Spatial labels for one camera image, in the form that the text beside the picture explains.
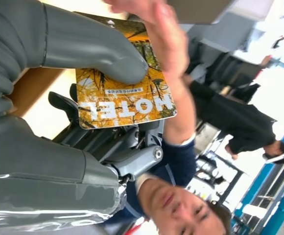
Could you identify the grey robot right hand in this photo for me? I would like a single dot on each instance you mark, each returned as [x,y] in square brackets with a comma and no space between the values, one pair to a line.
[46,181]

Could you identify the blue framed glass partition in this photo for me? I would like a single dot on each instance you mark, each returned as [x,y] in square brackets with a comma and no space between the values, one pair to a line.
[279,201]

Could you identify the seated person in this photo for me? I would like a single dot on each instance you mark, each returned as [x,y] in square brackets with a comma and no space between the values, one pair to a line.
[178,162]

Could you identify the standing person in black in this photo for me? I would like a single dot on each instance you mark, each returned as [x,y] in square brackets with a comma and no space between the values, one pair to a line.
[242,123]

